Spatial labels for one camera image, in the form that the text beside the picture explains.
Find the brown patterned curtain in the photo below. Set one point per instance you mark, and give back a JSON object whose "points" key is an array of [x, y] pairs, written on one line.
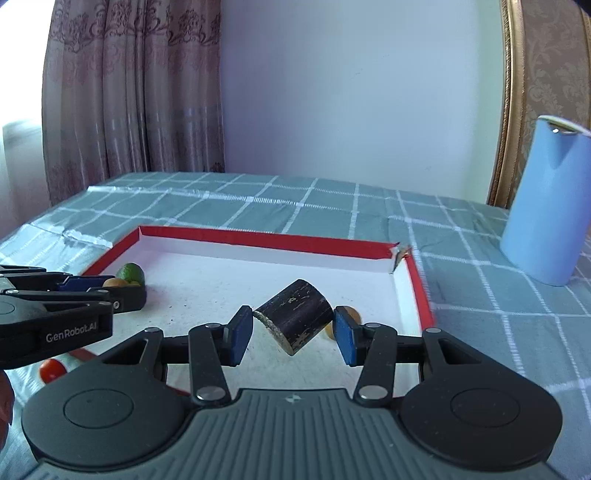
{"points": [[129, 92]]}

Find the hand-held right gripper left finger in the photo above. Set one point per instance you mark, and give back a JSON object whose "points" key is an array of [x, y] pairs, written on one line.
{"points": [[241, 336]]}

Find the red tomato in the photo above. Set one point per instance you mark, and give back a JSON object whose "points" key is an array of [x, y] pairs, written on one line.
{"points": [[51, 370]]}

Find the orange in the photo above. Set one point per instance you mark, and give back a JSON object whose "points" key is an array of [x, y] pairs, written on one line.
{"points": [[115, 282]]}

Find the red and white cardboard box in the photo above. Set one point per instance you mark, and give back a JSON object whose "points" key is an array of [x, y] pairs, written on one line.
{"points": [[207, 277]]}

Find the light blue cylinder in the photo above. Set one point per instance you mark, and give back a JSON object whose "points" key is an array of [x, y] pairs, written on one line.
{"points": [[545, 207]]}

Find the green tomato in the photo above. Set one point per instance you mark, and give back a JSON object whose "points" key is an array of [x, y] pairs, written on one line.
{"points": [[131, 272]]}

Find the small yellow-orange fruit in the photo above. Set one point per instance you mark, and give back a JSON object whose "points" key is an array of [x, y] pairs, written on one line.
{"points": [[354, 315]]}

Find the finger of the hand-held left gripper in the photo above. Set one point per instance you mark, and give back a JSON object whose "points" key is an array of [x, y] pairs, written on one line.
{"points": [[129, 300], [78, 283]]}

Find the green checked bedsheet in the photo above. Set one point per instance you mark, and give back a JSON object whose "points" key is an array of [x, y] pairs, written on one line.
{"points": [[323, 207]]}

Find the person's left hand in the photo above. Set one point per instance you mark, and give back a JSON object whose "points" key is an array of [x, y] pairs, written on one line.
{"points": [[4, 399]]}

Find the gold framed upholstered headboard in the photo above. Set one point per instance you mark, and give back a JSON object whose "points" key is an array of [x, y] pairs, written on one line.
{"points": [[554, 69]]}

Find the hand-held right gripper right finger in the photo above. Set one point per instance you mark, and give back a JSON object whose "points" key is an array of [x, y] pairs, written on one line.
{"points": [[346, 337]]}

